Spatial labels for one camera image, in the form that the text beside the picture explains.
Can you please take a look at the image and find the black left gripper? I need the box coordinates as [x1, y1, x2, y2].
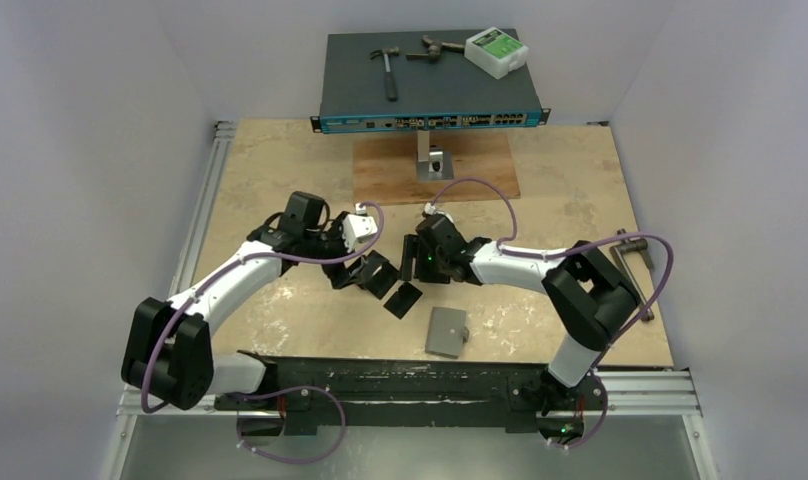
[303, 212, 366, 287]

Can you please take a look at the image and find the black credit card stack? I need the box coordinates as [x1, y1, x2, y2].
[383, 281, 423, 320]

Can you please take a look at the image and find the grey card holder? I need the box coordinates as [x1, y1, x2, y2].
[424, 307, 470, 359]

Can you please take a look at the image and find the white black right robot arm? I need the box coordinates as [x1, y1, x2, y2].
[401, 213, 641, 407]

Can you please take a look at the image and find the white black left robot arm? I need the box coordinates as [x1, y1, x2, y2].
[121, 191, 386, 414]

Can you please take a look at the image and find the brown wooden board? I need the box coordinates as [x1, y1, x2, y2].
[353, 133, 520, 205]

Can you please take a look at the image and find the grey metal stand base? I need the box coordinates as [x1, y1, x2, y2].
[416, 130, 454, 182]

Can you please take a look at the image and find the small hammer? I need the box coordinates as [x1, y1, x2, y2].
[369, 47, 400, 102]

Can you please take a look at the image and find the dark metal clamp tool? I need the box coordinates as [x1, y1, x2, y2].
[405, 34, 465, 63]

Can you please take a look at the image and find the white green plastic box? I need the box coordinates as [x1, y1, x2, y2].
[464, 27, 529, 79]

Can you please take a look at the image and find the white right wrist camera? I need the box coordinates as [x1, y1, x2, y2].
[422, 202, 454, 223]

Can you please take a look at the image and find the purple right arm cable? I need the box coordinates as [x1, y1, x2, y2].
[425, 177, 676, 452]

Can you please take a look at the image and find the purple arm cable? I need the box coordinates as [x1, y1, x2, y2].
[425, 177, 676, 452]
[140, 201, 387, 415]

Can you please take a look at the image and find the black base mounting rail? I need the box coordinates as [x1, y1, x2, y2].
[214, 356, 607, 440]

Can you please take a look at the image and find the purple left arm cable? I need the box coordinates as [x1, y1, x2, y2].
[140, 201, 387, 415]

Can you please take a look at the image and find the blue network switch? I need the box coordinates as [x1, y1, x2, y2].
[311, 30, 551, 134]

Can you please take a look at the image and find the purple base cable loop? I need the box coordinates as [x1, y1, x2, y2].
[234, 384, 348, 465]

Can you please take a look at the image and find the metal crank handle tool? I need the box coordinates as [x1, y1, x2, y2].
[609, 237, 655, 305]

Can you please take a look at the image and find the aluminium frame rail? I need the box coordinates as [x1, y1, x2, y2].
[123, 119, 716, 479]

